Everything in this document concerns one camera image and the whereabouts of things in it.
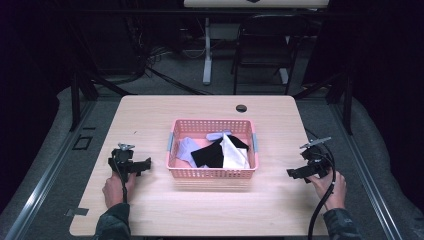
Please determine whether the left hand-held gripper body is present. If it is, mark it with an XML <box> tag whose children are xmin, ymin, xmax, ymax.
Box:
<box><xmin>107</xmin><ymin>142</ymin><xmax>141</xmax><ymax>183</ymax></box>

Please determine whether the grey tape strip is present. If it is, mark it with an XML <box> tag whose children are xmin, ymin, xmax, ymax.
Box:
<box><xmin>64</xmin><ymin>207</ymin><xmax>90</xmax><ymax>218</ymax></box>

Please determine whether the white desk with leg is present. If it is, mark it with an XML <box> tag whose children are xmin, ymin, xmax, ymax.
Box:
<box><xmin>182</xmin><ymin>0</ymin><xmax>331</xmax><ymax>86</ymax></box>

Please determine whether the lavender cloth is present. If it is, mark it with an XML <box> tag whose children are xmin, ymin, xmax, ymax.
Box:
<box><xmin>175</xmin><ymin>130</ymin><xmax>233</xmax><ymax>169</ymax></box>

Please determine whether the person's left hand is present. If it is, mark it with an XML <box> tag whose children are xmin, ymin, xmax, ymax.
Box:
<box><xmin>101</xmin><ymin>171</ymin><xmax>138</xmax><ymax>210</ymax></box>

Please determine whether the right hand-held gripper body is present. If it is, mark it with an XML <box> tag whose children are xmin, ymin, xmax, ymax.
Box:
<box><xmin>298</xmin><ymin>136</ymin><xmax>335</xmax><ymax>184</ymax></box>

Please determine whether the black metal stand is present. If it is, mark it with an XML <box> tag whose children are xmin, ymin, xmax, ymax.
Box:
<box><xmin>68</xmin><ymin>71</ymin><xmax>138</xmax><ymax>132</ymax></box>
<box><xmin>293</xmin><ymin>68</ymin><xmax>355</xmax><ymax>136</ymax></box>

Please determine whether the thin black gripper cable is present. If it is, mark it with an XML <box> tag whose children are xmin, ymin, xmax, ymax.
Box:
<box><xmin>112</xmin><ymin>155</ymin><xmax>130</xmax><ymax>205</ymax></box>

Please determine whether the thick black gripper cable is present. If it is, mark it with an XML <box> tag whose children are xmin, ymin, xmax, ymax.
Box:
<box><xmin>306</xmin><ymin>128</ymin><xmax>337</xmax><ymax>240</ymax></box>

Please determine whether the white cloth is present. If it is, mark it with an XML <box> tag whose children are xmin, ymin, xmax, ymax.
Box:
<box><xmin>219</xmin><ymin>132</ymin><xmax>251</xmax><ymax>170</ymax></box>

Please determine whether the pink plastic basket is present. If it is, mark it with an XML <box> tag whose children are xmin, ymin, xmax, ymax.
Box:
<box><xmin>165</xmin><ymin>118</ymin><xmax>260</xmax><ymax>180</ymax></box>

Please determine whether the person's right hand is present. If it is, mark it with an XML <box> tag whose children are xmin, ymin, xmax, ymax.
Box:
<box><xmin>306</xmin><ymin>170</ymin><xmax>348</xmax><ymax>211</ymax></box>

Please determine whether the black folding chair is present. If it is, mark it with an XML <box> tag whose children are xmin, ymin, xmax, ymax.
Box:
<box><xmin>230</xmin><ymin>13</ymin><xmax>310</xmax><ymax>96</ymax></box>

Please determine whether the black cloth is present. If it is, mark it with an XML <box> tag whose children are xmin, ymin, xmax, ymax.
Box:
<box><xmin>190</xmin><ymin>134</ymin><xmax>250</xmax><ymax>169</ymax></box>

